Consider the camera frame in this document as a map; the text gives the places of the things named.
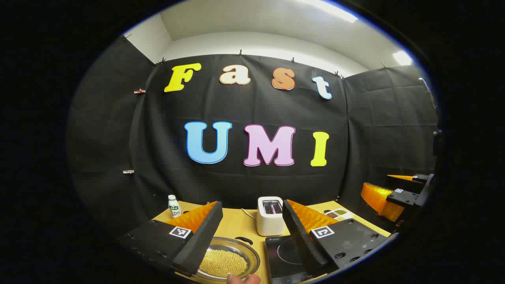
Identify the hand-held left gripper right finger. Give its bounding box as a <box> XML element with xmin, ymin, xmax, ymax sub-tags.
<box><xmin>282</xmin><ymin>199</ymin><xmax>395</xmax><ymax>278</ymax></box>

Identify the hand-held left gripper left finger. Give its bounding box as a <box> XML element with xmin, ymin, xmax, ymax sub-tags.
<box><xmin>118</xmin><ymin>200</ymin><xmax>224</xmax><ymax>277</ymax></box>

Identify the black induction cooktop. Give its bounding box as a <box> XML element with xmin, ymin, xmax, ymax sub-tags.
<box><xmin>264</xmin><ymin>235</ymin><xmax>316</xmax><ymax>284</ymax></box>

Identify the steel pot with black handles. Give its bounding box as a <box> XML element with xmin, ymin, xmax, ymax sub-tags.
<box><xmin>193</xmin><ymin>236</ymin><xmax>262</xmax><ymax>282</ymax></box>

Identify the pile of yellow soybeans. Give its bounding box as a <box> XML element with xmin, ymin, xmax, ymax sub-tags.
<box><xmin>199</xmin><ymin>249</ymin><xmax>249</xmax><ymax>278</ymax></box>

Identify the white toaster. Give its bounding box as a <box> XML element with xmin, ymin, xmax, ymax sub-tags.
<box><xmin>256</xmin><ymin>196</ymin><xmax>286</xmax><ymax>237</ymax></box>

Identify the white divided dish of grains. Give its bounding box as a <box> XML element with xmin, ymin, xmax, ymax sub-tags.
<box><xmin>324</xmin><ymin>208</ymin><xmax>354</xmax><ymax>222</ymax></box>

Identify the white drink bottle green label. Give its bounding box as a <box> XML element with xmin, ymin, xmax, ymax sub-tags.
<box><xmin>168</xmin><ymin>194</ymin><xmax>183</xmax><ymax>219</ymax></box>

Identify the ceiling light panel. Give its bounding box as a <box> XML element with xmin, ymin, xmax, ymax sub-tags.
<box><xmin>393</xmin><ymin>50</ymin><xmax>413</xmax><ymax>66</ymax></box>
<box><xmin>306</xmin><ymin>0</ymin><xmax>359</xmax><ymax>23</ymax></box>

